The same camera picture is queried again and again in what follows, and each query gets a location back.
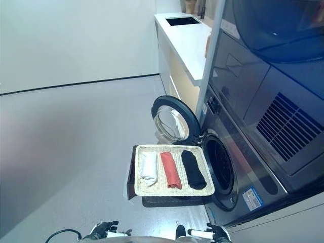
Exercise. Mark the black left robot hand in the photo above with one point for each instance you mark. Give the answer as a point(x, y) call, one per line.
point(101, 229)

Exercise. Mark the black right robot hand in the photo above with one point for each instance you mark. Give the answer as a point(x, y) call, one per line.
point(219, 233)

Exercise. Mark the black cloth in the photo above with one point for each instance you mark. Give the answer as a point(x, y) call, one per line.
point(193, 169)

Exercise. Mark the white cloth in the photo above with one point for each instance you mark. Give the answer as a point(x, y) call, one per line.
point(148, 168)

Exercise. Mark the red cloth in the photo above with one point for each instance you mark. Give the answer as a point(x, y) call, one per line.
point(171, 170)

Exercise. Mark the grey front-load washing machine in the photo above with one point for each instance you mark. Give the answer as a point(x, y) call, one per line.
point(253, 164)

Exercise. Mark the round washing machine door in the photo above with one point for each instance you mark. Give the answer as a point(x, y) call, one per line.
point(174, 121)

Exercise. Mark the blue white label sticker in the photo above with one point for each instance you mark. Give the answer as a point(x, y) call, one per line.
point(252, 198)

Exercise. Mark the white wicker basket tray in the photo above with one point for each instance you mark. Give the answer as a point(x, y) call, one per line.
point(174, 149)

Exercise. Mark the dark grey stacked dryer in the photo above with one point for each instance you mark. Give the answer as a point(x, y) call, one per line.
point(265, 76)

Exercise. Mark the white cabinet side panel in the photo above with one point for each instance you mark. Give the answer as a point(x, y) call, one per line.
point(210, 63)

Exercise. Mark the white counter cabinet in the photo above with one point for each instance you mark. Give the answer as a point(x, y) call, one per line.
point(184, 45)

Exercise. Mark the black rectangular sink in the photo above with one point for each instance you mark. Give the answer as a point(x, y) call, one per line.
point(182, 21)

